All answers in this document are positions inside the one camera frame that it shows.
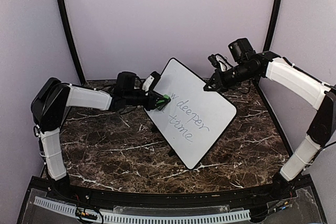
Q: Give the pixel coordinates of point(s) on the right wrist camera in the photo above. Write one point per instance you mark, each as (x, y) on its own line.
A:
(219, 62)

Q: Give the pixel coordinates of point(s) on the black whiteboard stand clip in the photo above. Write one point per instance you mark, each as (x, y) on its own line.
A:
(171, 153)

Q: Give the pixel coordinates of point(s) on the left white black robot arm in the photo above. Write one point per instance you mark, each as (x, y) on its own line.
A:
(49, 105)

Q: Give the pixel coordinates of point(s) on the white whiteboard black frame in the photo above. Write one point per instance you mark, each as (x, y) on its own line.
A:
(194, 119)

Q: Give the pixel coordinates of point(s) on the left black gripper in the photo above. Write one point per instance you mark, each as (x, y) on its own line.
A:
(151, 104)

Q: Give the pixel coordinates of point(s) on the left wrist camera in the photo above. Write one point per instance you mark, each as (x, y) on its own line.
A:
(151, 81)

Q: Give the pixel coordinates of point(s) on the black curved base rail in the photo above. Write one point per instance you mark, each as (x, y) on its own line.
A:
(250, 197)

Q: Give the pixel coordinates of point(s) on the left black frame post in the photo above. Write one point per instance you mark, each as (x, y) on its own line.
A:
(70, 41)

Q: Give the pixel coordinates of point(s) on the white slotted cable duct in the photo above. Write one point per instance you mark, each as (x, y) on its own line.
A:
(219, 214)

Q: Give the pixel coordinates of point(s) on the green whiteboard eraser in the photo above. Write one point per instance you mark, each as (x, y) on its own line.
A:
(163, 102)

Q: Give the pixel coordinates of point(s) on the right black frame post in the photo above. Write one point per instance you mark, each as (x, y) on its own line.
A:
(272, 25)

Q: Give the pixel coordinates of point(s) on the black frame post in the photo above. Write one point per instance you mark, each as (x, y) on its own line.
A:
(272, 25)
(70, 41)

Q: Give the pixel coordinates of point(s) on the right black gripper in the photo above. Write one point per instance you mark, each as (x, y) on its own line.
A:
(219, 82)

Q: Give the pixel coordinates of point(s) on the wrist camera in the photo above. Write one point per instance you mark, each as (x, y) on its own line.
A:
(151, 81)
(219, 62)

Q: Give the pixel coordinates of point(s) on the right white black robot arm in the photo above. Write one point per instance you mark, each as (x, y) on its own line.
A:
(269, 65)

